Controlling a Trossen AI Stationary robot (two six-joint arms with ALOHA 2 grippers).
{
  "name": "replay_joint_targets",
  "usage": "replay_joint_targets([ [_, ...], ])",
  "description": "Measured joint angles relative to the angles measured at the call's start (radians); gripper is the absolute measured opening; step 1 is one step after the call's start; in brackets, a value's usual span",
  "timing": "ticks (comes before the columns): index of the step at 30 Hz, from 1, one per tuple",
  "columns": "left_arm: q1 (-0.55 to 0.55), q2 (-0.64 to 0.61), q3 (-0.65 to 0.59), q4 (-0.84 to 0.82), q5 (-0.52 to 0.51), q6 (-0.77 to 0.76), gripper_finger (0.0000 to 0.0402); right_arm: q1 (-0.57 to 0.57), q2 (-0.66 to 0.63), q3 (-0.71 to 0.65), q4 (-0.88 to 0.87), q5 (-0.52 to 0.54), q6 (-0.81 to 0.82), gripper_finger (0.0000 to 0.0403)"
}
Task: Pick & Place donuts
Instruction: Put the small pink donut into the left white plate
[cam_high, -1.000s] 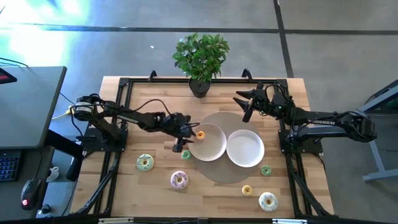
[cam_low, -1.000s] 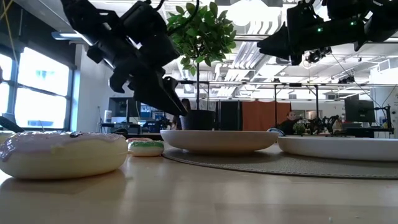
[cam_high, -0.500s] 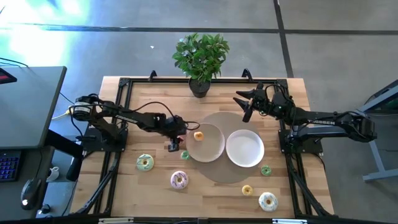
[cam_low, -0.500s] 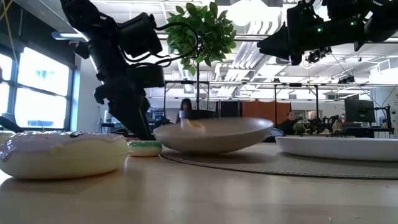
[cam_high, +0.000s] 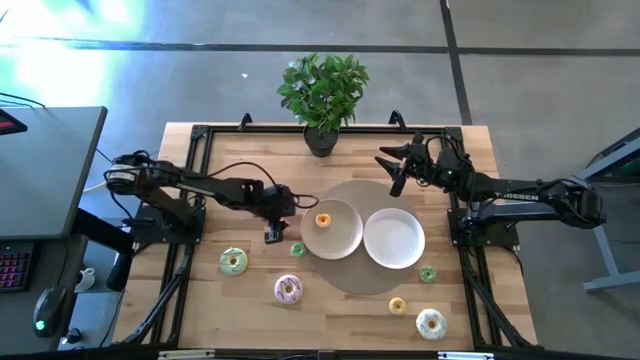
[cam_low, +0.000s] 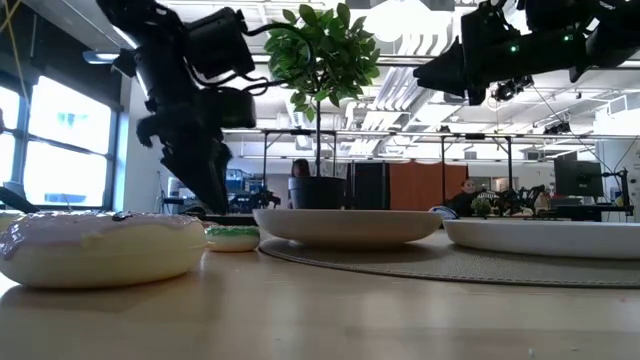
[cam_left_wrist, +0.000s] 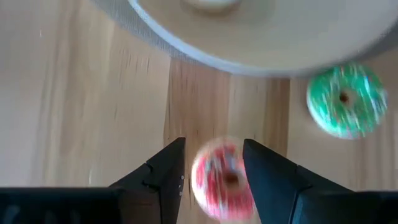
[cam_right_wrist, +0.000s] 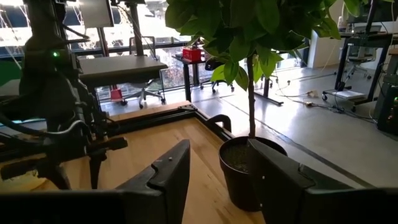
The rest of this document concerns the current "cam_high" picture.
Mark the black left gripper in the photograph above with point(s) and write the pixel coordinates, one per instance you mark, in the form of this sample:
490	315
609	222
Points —
277	197

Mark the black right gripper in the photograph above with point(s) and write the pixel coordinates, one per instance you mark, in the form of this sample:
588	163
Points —
417	162

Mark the large green glazed donut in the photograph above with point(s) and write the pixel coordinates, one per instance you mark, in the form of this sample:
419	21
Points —
225	266

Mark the large white glazed donut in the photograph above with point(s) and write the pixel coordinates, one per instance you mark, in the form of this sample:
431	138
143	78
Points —
423	332

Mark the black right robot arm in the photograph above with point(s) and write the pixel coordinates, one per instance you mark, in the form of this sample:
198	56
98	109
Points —
515	195

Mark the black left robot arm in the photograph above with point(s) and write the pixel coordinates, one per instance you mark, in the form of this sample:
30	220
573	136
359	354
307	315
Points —
220	189

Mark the small green donut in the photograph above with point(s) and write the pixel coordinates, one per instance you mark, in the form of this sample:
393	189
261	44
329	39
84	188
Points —
294	252
423	270

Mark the small orange donut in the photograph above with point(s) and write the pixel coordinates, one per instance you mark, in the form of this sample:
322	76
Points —
318	223

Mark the beige round plate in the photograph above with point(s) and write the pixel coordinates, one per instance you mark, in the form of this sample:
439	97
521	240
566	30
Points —
335	242

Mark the large pink glazed donut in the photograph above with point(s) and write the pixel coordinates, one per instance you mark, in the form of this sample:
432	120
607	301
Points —
280	296

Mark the black plant pot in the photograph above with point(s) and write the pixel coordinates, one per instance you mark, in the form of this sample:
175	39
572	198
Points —
320	142

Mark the white round plate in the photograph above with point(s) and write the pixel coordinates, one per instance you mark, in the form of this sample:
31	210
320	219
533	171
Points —
394	240

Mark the round beige placemat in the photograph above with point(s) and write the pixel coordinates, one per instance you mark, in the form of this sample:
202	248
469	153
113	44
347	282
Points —
360	277

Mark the green leafy plant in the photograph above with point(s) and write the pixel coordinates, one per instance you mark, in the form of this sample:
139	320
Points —
322	92

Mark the small yellow donut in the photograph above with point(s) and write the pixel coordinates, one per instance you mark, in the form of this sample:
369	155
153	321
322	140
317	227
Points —
392	310

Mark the black desk leg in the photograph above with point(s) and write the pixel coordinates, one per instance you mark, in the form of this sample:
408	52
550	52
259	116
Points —
107	235

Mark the small white cup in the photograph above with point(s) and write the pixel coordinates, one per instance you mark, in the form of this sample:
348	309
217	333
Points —
86	281

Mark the grey metal table stand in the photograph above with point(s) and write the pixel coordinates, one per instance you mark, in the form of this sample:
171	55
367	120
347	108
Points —
602	250

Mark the grey desk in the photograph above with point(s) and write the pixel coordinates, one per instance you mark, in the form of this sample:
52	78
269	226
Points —
45	175

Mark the black computer mouse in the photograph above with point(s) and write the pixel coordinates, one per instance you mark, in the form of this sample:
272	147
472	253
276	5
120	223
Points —
50	310

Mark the black keyboard pink backlight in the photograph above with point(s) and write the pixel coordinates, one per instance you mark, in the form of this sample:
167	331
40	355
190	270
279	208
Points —
14	267

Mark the black device red display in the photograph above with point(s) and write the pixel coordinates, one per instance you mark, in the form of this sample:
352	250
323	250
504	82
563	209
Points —
10	122

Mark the black aluminium table frame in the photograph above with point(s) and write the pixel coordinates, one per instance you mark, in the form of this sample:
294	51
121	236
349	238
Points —
200	131

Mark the silver metal bracket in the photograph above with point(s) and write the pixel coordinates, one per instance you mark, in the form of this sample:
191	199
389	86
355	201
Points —
466	355
186	355

